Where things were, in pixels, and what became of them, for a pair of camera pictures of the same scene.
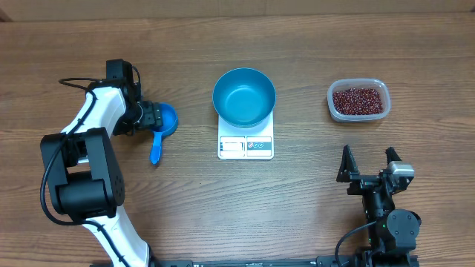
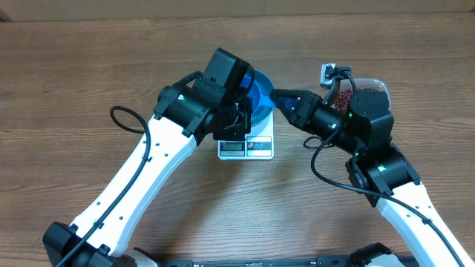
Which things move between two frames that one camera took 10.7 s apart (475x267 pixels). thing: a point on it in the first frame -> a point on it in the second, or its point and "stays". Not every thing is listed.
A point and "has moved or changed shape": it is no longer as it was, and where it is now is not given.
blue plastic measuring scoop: (170, 121) has moved or changed shape
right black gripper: (350, 173) -> (308, 115)
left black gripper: (154, 114) -> (240, 133)
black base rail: (321, 261) stays
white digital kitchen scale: (253, 143) stays
